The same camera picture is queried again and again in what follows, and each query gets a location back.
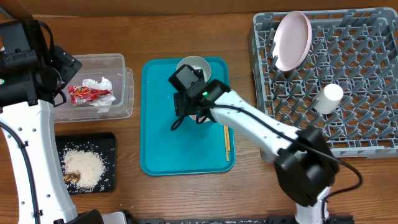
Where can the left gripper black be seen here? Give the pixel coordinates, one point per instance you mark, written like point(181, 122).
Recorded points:
point(66, 65)

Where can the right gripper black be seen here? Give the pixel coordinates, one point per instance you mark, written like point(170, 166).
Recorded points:
point(180, 102)

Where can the red snack wrapper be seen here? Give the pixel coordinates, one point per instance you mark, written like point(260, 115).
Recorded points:
point(83, 94)

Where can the white-green bowl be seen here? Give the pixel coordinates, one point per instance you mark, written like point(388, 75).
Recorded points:
point(197, 63)

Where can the white tissue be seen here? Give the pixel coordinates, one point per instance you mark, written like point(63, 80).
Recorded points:
point(105, 102)

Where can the large pink plate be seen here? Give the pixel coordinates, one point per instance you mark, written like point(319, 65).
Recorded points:
point(292, 40)

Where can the white cup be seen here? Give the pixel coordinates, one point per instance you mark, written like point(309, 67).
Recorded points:
point(328, 98)

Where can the small pink saucer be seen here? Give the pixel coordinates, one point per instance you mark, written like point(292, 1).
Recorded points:
point(200, 120)

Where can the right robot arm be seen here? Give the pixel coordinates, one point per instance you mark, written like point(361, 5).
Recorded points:
point(302, 160)

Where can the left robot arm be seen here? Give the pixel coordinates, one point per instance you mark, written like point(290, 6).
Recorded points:
point(27, 121)

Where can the black waste tray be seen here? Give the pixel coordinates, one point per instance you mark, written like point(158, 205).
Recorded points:
point(90, 140)

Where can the grey dishwasher rack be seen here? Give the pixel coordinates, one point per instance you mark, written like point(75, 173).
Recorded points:
point(355, 49)

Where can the clear plastic bin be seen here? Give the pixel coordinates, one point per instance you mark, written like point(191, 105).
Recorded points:
point(99, 68)

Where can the teal plastic tray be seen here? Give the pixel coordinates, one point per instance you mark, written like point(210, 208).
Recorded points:
point(190, 149)

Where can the pile of white rice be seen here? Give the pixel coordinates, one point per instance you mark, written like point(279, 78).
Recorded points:
point(84, 168)

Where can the brown food scrap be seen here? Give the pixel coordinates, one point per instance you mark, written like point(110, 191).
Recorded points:
point(71, 178)

